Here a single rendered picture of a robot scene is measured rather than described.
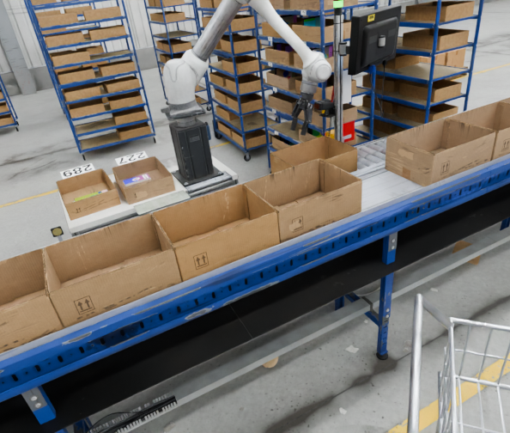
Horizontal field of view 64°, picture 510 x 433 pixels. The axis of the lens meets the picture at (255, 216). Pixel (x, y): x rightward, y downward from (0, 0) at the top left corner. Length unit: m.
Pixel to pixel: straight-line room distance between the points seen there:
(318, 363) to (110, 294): 1.28
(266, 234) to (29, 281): 0.87
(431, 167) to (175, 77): 1.38
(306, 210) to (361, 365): 1.04
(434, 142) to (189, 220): 1.37
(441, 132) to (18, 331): 2.07
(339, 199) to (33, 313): 1.12
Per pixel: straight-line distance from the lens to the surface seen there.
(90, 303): 1.41
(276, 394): 2.21
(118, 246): 1.65
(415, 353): 1.03
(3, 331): 1.44
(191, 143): 2.44
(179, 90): 2.38
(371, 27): 2.49
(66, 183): 2.76
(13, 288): 1.70
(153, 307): 1.39
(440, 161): 1.97
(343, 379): 2.26
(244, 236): 1.46
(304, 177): 1.86
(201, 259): 1.43
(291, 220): 1.53
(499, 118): 2.69
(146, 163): 2.76
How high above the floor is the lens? 1.79
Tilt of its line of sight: 31 degrees down
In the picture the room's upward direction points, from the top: 7 degrees counter-clockwise
